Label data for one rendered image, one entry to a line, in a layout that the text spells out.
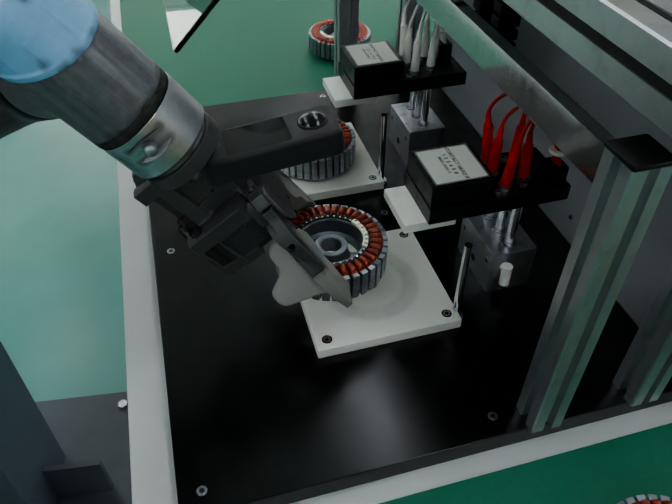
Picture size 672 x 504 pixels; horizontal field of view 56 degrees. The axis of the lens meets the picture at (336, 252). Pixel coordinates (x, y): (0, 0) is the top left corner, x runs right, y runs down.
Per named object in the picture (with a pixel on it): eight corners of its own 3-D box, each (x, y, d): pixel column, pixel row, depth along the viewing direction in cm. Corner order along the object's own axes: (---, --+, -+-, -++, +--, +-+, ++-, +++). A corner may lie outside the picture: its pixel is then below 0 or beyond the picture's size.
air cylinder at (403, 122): (406, 167, 85) (409, 131, 81) (388, 138, 90) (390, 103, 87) (441, 161, 86) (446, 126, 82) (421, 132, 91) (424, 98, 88)
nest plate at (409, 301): (318, 359, 61) (318, 351, 61) (285, 257, 72) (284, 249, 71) (460, 327, 64) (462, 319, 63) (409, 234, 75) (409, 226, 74)
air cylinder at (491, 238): (484, 293, 68) (493, 255, 64) (456, 247, 73) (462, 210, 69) (527, 284, 69) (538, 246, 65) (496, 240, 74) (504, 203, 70)
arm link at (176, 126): (164, 55, 49) (174, 107, 43) (205, 93, 52) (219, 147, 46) (97, 115, 51) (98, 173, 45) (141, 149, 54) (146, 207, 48)
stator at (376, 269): (288, 314, 59) (286, 287, 56) (266, 237, 67) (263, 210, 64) (401, 292, 61) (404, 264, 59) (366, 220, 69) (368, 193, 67)
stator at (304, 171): (288, 191, 79) (287, 167, 76) (260, 146, 87) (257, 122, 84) (369, 170, 82) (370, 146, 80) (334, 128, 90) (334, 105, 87)
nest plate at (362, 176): (269, 208, 78) (269, 200, 78) (249, 144, 89) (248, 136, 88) (384, 188, 81) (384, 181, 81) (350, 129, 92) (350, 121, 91)
